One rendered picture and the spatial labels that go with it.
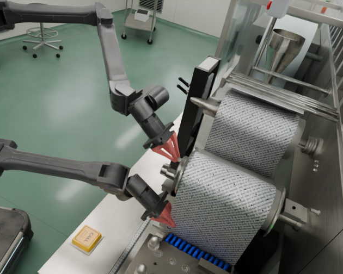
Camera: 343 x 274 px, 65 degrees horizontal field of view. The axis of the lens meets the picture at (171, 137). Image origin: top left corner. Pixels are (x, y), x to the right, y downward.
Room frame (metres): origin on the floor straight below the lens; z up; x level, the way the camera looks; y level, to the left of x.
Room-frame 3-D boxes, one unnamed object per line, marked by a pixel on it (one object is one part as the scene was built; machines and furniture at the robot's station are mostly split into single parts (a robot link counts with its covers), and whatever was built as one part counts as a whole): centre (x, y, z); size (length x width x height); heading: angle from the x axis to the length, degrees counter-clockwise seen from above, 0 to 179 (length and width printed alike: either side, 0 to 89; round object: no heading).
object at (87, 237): (0.49, 0.20, 0.91); 0.07 x 0.07 x 0.02; 73
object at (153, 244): (0.45, -0.02, 1.05); 0.04 x 0.04 x 0.04
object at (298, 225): (0.49, -0.35, 1.25); 0.07 x 0.04 x 0.04; 73
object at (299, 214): (0.48, -0.35, 1.28); 0.06 x 0.05 x 0.02; 73
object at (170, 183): (0.62, -0.04, 1.05); 0.06 x 0.05 x 0.31; 73
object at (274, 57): (1.23, -0.38, 1.18); 0.14 x 0.14 x 0.57
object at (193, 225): (0.48, -0.16, 1.10); 0.23 x 0.01 x 0.18; 73
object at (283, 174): (1.50, -0.72, 1.02); 2.24 x 0.04 x 0.24; 163
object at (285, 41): (1.23, -0.38, 1.50); 0.14 x 0.14 x 0.06
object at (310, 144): (0.72, -0.42, 1.33); 0.07 x 0.07 x 0.07; 73
